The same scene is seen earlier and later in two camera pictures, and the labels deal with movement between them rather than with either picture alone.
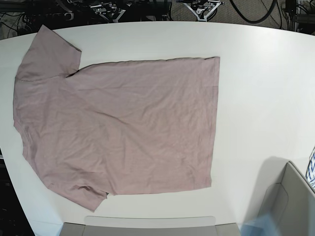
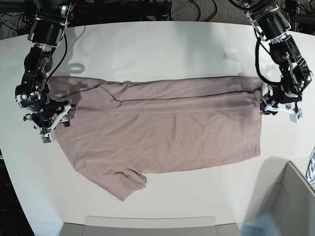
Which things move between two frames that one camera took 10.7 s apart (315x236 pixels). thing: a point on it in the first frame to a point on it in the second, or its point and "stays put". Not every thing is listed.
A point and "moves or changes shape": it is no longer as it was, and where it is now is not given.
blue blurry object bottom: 264,224 stays put
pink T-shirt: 116,128 moves or changes shape
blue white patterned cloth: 310,174 stays put
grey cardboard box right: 291,203 stays put
